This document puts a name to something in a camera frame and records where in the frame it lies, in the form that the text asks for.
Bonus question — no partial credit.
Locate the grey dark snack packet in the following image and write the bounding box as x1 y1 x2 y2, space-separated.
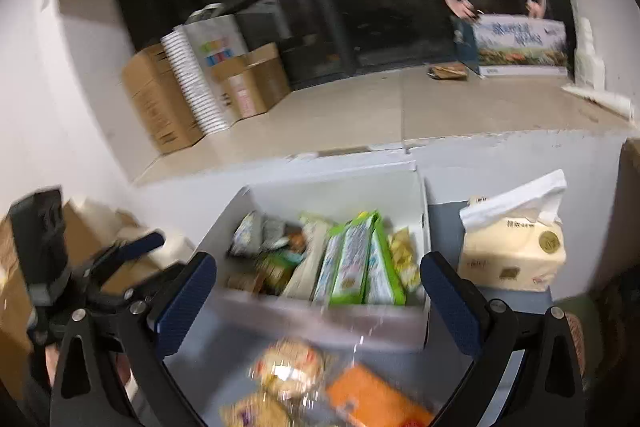
229 211 262 258

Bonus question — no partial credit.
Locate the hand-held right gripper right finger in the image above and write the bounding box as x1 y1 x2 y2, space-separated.
420 251 586 427

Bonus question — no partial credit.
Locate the white paper roll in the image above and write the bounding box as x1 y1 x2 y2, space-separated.
561 83 634 121

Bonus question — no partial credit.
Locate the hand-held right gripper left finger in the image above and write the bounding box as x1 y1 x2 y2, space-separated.
49 252 218 427

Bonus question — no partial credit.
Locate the brown cardboard sheet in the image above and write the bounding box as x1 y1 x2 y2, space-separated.
0 199 151 360

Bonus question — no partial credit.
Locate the round clear cookie packet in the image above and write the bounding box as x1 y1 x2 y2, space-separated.
249 338 327 397

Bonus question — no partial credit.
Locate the yellow snack packet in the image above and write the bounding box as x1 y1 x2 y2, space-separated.
219 391 292 427

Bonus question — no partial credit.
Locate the large cardboard box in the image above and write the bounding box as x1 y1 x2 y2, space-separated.
121 43 205 156

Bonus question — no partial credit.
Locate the brown cabinet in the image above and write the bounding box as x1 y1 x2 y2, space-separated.
616 138 640 269

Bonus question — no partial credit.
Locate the brown flat packet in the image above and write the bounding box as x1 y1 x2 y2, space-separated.
426 62 469 82

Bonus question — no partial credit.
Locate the orange patterned slipper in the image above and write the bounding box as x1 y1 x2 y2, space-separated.
564 311 587 379

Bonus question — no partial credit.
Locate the yellow chip packet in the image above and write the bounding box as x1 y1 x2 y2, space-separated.
389 228 422 294

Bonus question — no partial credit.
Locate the white cardboard box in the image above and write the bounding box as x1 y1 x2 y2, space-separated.
191 160 433 354

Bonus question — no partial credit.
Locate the dotted paper shopping bag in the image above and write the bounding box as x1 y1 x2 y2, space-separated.
160 8 252 136

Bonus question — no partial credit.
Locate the green white snack packet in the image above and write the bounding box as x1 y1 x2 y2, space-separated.
364 219 407 306

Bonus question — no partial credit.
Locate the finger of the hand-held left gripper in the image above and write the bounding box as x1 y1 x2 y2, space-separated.
122 261 190 308
82 231 167 289

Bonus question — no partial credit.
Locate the small cardboard box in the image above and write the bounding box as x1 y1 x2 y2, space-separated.
209 42 292 121

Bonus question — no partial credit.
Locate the landscape printed carton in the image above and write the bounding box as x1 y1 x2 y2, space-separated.
449 12 572 78

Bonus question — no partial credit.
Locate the large green snack packet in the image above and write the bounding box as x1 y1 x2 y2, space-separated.
312 211 381 306

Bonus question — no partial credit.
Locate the orange snack packet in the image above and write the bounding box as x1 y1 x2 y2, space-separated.
324 363 437 427

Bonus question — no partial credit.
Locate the cream tissue pack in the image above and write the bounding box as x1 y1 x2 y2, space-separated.
458 168 568 294

